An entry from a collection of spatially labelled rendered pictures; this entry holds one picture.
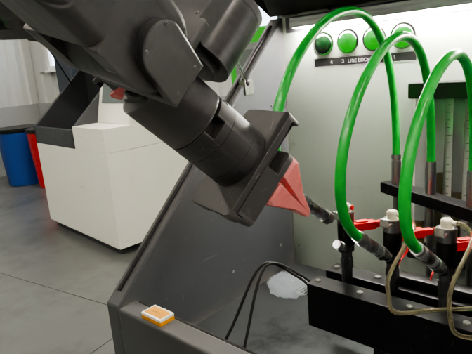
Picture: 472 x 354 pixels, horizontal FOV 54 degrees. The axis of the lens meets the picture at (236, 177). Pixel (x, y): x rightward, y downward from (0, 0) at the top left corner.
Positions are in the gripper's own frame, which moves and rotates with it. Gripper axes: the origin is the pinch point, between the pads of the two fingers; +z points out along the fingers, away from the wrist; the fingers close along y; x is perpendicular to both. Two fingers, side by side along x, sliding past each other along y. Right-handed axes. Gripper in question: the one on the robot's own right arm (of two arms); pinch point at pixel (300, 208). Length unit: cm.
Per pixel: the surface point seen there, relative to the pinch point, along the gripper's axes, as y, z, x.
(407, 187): 9.8, 11.7, -0.8
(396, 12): 49, 21, 28
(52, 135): 9, 63, 385
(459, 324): 1.6, 35.1, -0.8
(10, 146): -21, 83, 630
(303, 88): 36, 29, 51
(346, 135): 12.8, 7.2, 7.3
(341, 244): 4.4, 27.6, 17.6
